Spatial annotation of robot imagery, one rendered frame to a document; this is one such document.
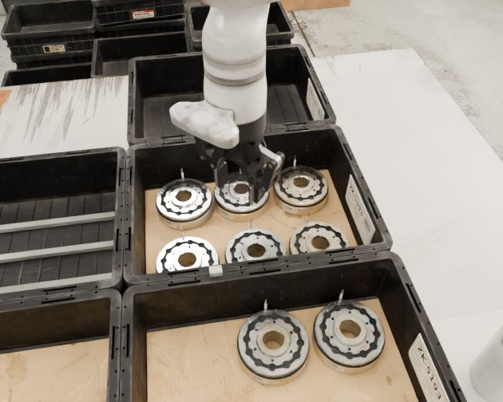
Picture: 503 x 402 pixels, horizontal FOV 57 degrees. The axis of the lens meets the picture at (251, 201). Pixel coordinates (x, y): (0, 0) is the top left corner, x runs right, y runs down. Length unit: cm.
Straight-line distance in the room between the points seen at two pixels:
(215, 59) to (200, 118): 7
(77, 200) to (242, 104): 50
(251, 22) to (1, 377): 59
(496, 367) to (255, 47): 59
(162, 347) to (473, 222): 72
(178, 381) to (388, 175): 70
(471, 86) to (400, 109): 157
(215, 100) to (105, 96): 91
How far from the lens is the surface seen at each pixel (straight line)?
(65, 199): 96
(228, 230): 84
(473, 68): 308
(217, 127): 51
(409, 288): 69
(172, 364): 72
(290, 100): 113
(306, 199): 85
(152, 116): 110
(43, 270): 86
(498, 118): 273
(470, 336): 95
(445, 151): 128
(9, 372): 79
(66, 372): 75
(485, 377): 87
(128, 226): 74
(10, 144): 135
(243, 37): 50
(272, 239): 79
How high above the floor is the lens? 149
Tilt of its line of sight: 48 degrees down
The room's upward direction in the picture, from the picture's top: straight up
